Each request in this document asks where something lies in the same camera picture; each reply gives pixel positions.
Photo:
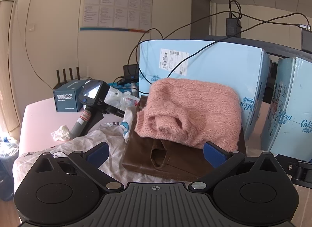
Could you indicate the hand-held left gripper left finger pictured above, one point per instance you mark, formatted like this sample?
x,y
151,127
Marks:
x,y
98,155

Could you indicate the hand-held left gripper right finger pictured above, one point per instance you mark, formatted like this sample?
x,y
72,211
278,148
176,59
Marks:
x,y
214,155

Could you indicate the brown leather garment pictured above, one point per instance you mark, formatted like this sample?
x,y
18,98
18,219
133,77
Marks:
x,y
141,158

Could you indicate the pink knitted sweater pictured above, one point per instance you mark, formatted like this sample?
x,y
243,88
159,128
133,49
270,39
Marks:
x,y
190,105

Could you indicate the printed bed sheet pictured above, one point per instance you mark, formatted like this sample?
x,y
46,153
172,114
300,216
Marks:
x,y
80,144

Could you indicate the crumpled white tissue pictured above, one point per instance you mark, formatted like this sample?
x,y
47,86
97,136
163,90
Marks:
x,y
61,132

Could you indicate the clear plastic bag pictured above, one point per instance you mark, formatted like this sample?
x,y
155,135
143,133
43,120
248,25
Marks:
x,y
121,97

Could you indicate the small dark blue box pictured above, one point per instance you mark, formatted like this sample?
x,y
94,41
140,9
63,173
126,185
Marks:
x,y
64,100

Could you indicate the long light blue carton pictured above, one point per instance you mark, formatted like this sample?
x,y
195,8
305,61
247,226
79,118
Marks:
x,y
292,100

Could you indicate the black router with antennas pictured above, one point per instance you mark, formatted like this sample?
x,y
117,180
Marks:
x,y
64,75

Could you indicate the light blue carton with label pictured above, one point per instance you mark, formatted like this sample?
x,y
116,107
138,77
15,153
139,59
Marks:
x,y
219,66

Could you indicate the black power adapter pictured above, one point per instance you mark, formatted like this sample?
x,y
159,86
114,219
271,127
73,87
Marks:
x,y
307,41
233,28

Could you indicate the white standing air conditioner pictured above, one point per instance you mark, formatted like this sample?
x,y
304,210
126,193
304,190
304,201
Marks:
x,y
9,46

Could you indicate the dark door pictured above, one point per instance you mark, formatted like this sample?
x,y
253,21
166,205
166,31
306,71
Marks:
x,y
201,12

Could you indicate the small black camera device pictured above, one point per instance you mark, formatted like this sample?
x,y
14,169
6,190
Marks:
x,y
130,71

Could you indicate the white wall switch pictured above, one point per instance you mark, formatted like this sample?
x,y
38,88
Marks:
x,y
31,27

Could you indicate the wall poster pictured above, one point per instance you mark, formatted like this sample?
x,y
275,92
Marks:
x,y
117,5

